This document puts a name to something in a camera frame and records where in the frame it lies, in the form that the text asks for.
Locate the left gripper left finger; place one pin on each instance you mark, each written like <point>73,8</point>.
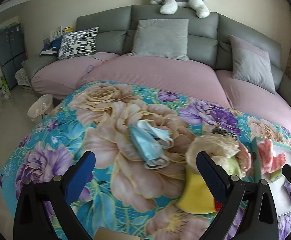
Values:
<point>31,219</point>

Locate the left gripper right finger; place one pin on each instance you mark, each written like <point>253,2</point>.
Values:
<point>259,219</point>

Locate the pink white fluffy cloth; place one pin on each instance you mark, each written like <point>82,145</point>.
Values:
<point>270,163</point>

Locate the red ring object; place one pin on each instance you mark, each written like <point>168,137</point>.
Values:
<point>217,206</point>

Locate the pink satin scrunchie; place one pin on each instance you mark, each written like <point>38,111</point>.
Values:
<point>244,159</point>

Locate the green microfiber cloth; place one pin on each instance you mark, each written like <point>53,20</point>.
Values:
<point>234,168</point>

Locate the yellow sponge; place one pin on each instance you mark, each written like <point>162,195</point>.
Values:
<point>196,198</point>

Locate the cream lace cloth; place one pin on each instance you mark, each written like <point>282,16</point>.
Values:
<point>217,146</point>

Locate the leopard print scrunchie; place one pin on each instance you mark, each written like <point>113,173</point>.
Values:
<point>225,132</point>

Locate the blue face mask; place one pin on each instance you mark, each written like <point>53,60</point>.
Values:
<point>150,143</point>

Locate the teal shallow box tray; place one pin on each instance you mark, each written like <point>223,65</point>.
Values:
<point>281,197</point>

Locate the floral blanket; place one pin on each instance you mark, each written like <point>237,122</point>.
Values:
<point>122,194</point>

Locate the white waste basket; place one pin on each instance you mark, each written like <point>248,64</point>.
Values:
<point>41,108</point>

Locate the grey and pink cushion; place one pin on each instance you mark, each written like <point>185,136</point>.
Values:
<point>251,64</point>

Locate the pink sofa seat cover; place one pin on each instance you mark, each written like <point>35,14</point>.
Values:
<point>48,75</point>

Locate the grey sofa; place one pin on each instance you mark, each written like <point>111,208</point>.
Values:
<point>208,38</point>

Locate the blue cushion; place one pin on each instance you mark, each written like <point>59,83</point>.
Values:
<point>52,48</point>

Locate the dark blue cabinet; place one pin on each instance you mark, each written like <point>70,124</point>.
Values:
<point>12,52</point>

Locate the leopard print cushion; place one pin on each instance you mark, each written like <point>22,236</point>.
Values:
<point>78,43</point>

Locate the grey cushion left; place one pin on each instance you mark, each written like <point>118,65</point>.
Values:
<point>166,38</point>

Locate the husky plush toy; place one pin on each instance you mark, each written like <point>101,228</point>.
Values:
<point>170,7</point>

